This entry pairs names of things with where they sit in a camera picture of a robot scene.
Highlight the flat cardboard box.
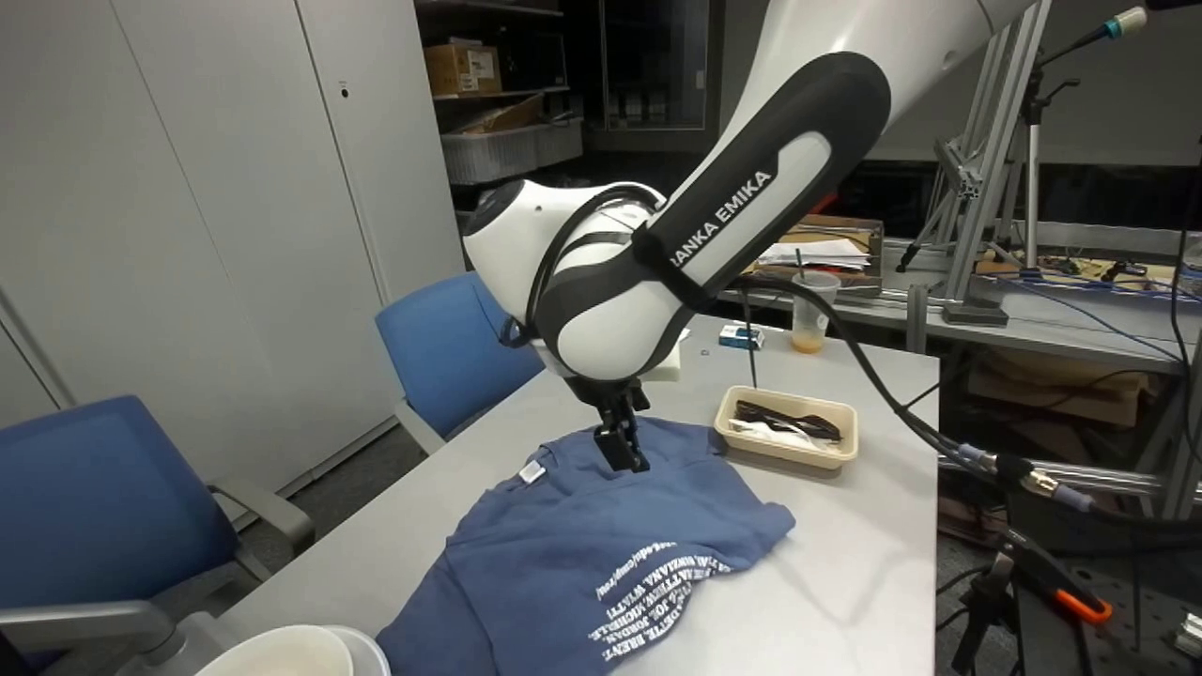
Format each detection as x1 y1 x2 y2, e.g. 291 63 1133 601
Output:
962 349 1159 434

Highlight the cluttered workbench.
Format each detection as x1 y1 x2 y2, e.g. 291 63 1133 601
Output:
736 218 1202 379

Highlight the grey metal cabinet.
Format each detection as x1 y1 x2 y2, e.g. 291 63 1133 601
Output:
0 0 468 501

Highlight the blue office chair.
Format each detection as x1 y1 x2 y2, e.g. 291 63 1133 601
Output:
370 270 557 459
0 396 318 676

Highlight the black utensil pile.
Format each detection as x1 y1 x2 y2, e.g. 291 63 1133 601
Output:
728 397 845 448

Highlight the grey shelf bin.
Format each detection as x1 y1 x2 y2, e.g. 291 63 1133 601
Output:
440 114 589 190

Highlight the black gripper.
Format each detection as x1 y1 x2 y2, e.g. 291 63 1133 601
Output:
568 376 652 476

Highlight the aluminium frame stand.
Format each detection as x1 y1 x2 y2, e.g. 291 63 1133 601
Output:
899 0 1054 329

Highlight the orange handled clamp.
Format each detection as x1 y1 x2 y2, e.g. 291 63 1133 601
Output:
993 521 1120 630

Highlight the blue printed t-shirt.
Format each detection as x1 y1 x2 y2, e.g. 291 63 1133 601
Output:
370 412 801 676

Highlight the white saucer plate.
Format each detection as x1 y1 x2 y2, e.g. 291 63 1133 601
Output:
326 626 393 676

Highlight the white bowl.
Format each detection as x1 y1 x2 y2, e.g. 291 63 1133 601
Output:
194 620 364 676

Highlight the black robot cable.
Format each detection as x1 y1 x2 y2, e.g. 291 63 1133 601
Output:
728 273 1202 518

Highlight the beige plastic tray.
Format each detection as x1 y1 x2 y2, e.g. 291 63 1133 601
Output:
707 379 869 476

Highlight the clear plastic cup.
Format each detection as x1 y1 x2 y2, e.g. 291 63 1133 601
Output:
788 297 833 358

